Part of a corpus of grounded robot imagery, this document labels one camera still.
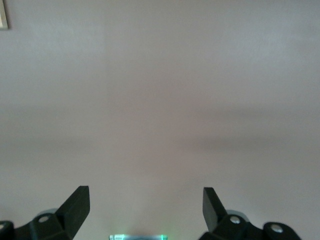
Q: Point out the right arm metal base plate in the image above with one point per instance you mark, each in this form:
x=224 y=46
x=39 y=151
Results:
x=137 y=237

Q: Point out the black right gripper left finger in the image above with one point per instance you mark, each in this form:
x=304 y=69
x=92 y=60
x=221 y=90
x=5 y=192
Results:
x=62 y=225

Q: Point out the brown table cover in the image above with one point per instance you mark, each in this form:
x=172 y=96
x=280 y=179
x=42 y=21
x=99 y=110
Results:
x=160 y=100

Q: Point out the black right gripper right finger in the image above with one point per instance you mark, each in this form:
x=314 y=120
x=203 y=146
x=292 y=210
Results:
x=225 y=227

